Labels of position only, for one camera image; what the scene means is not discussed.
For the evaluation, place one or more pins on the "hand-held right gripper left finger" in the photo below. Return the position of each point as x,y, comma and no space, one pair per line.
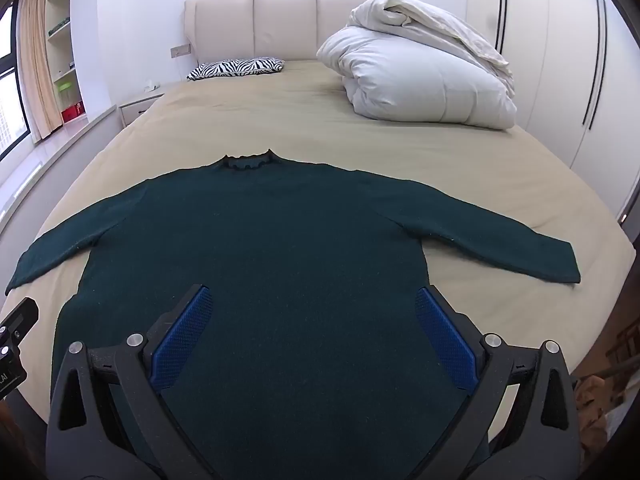
182,335

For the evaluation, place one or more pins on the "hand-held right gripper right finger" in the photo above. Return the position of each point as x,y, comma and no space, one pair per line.
445,335

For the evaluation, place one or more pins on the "dark green sweater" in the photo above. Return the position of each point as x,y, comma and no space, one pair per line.
300,260

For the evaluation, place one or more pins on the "brown wooden furniture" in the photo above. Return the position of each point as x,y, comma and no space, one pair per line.
625,350

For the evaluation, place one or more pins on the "white window ledge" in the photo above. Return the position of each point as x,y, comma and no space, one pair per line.
55,160

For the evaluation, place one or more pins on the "white nightstand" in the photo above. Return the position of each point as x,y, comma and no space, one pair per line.
135,110

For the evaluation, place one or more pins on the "red box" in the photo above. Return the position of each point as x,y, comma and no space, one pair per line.
72,111

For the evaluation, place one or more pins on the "dark framed window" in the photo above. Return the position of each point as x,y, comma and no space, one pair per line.
10,100

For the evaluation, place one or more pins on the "beige bed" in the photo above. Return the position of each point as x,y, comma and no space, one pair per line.
300,110

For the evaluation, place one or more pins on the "white folded duvet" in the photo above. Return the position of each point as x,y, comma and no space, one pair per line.
415,75

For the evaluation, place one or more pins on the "green container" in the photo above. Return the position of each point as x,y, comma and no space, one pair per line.
66,86

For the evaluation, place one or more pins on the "zebra print pillow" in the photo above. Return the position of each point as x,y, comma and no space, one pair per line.
235,67

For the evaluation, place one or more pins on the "beige curtain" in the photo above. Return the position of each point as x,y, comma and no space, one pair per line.
37,60

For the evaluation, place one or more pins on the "white wardrobe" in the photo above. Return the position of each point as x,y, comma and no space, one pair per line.
550,60

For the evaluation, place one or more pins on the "white shelf unit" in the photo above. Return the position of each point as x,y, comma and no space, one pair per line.
65,50

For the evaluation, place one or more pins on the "beige padded headboard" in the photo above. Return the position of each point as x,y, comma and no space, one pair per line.
285,25

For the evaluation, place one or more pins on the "wall switch panel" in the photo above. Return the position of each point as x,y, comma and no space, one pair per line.
181,50

